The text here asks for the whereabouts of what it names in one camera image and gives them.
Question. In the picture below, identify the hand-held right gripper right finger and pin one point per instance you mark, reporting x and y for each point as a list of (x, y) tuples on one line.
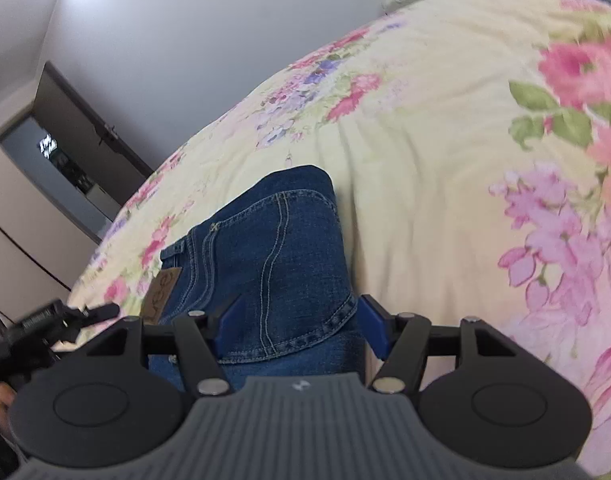
[(374, 325)]

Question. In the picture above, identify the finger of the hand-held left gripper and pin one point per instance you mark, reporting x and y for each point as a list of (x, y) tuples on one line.
[(92, 316)]

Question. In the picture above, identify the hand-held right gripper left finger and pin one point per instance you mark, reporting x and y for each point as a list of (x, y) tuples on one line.
[(229, 320)]

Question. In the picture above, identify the blue denim pants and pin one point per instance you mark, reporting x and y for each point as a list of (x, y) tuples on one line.
[(285, 240)]

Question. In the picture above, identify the hallway cabinet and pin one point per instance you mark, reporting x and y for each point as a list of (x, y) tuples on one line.
[(60, 165)]

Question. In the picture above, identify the dark grey door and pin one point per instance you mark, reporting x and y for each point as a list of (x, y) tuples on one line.
[(85, 125)]

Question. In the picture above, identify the floral yellow blanket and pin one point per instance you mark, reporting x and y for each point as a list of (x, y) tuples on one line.
[(435, 135)]

